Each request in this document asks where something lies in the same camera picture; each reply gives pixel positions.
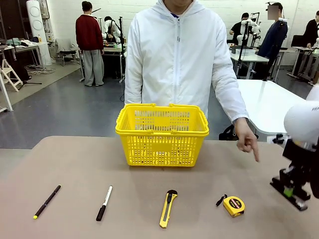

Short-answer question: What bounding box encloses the grey chair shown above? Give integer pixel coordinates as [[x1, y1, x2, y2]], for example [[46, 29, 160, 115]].
[[55, 38, 78, 66]]

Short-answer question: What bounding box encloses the person's right forearm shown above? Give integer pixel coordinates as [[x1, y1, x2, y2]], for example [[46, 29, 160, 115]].
[[124, 62, 145, 105]]

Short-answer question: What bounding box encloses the black highlighter pen yellow tip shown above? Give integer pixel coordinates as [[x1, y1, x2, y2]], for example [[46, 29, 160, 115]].
[[32, 184, 62, 220]]

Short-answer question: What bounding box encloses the cluttered white work table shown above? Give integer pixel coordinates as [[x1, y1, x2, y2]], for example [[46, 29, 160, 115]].
[[0, 37, 49, 73]]

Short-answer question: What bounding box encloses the yellow plastic shopping basket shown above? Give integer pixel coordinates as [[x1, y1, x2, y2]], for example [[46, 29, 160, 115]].
[[115, 103, 210, 168]]

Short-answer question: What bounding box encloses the black tripod stand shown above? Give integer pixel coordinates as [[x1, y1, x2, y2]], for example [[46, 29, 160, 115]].
[[118, 15, 126, 84]]

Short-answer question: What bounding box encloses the black bag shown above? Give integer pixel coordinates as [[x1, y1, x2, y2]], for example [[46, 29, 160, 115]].
[[218, 123, 240, 141]]

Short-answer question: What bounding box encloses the white background desk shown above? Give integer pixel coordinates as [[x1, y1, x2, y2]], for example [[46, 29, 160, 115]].
[[229, 48, 270, 80]]

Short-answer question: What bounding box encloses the white black marker pen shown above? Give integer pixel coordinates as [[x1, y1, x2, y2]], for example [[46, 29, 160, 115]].
[[96, 185, 113, 222]]

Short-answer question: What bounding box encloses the background table with green items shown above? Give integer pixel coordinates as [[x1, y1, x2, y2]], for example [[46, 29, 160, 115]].
[[102, 41, 127, 80]]

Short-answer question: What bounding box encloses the person's left hand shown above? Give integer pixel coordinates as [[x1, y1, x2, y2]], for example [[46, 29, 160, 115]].
[[234, 117, 260, 163]]

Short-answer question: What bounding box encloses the seated person in black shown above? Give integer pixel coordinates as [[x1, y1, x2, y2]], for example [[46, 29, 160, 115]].
[[229, 12, 250, 46]]

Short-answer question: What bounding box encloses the person's left forearm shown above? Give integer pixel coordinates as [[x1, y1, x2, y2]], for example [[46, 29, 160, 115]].
[[211, 74, 250, 125]]

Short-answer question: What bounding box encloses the white tower air conditioner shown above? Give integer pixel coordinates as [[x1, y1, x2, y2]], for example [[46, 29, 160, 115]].
[[25, 0, 52, 66]]

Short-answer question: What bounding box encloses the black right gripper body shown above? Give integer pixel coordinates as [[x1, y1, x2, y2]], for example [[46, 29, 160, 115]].
[[282, 138, 319, 199]]

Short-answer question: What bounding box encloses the person in navy jacket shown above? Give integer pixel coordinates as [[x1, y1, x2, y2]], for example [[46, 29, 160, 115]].
[[257, 2, 289, 81]]

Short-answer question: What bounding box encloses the white rounded table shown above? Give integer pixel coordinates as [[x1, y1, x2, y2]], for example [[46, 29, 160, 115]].
[[235, 79, 311, 140]]

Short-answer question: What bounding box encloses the person in red sweater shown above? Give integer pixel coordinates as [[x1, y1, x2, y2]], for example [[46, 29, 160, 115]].
[[75, 0, 105, 87]]

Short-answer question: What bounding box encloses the grey table leg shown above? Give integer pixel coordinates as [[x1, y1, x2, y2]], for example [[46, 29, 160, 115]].
[[0, 74, 14, 113]]

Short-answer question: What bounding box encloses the grey frame desk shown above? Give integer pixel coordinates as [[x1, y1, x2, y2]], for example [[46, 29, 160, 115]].
[[286, 46, 319, 83]]

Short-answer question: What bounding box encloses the white wooden step stool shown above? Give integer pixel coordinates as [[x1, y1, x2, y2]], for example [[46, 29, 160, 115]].
[[0, 59, 23, 92]]

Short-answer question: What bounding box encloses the person in white black straps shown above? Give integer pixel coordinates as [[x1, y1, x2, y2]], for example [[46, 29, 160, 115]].
[[101, 15, 121, 43]]

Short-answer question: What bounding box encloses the clear plastic bin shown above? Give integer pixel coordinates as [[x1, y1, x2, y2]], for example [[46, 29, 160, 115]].
[[235, 48, 257, 56]]

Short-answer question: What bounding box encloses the yellow black utility knife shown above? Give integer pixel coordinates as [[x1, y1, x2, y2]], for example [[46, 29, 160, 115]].
[[159, 189, 178, 229]]

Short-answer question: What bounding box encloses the person in white hoodie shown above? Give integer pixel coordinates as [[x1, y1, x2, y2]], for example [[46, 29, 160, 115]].
[[124, 0, 250, 125]]

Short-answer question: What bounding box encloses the white humanoid robot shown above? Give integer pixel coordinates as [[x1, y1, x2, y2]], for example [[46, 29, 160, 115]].
[[236, 11, 262, 48]]

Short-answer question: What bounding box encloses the yellow tape measure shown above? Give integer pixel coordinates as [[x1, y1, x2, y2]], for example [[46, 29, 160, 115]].
[[215, 194, 245, 218]]

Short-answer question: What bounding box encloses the person in black jacket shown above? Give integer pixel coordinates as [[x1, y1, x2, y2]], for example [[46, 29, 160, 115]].
[[302, 10, 319, 48]]

